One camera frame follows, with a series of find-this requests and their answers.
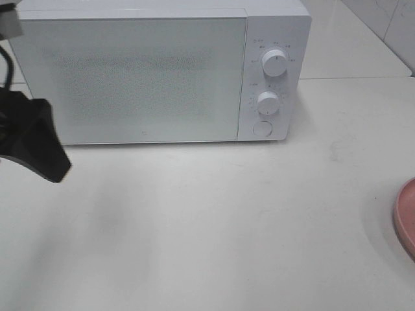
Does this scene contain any round white door button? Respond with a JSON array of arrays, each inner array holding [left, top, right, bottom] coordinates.
[[253, 121, 273, 137]]

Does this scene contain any upper white power knob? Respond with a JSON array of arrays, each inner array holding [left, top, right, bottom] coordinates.
[[261, 47, 289, 78]]

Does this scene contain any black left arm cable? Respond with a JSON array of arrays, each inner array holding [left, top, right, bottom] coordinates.
[[0, 43, 16, 91]]

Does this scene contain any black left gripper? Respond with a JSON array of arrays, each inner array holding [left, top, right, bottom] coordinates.
[[1, 87, 71, 183]]

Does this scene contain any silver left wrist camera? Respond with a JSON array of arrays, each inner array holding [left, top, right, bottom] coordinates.
[[0, 0, 23, 41]]

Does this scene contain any white timer knob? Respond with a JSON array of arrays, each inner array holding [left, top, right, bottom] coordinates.
[[257, 91, 281, 115]]

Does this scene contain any white microwave door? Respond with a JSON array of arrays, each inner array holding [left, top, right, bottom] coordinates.
[[11, 18, 246, 144]]

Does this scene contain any pink round plate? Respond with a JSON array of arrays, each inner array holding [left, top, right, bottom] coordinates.
[[393, 178, 414, 259]]

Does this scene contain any white microwave oven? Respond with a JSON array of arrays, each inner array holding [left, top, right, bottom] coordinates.
[[9, 1, 312, 142]]

